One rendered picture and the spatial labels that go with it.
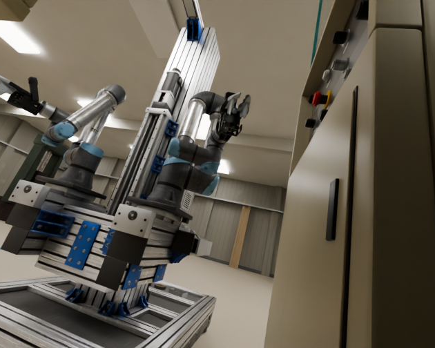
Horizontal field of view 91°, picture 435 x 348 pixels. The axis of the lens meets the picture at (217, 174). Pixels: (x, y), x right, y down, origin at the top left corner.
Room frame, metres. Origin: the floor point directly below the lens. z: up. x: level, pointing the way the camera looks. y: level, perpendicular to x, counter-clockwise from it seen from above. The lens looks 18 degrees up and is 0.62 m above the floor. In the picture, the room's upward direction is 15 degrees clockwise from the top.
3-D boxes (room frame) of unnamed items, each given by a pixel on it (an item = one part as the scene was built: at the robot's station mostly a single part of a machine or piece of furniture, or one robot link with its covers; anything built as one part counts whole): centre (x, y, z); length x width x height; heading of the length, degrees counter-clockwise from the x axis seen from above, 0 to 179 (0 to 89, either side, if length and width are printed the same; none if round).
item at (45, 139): (1.05, 0.86, 0.94); 0.11 x 0.08 x 0.11; 49
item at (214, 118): (0.98, 0.06, 1.09); 0.15 x 0.12 x 0.55; 101
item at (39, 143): (5.30, 4.26, 1.34); 0.87 x 0.72 x 2.69; 164
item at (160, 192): (0.96, 0.20, 0.77); 0.15 x 0.15 x 0.10
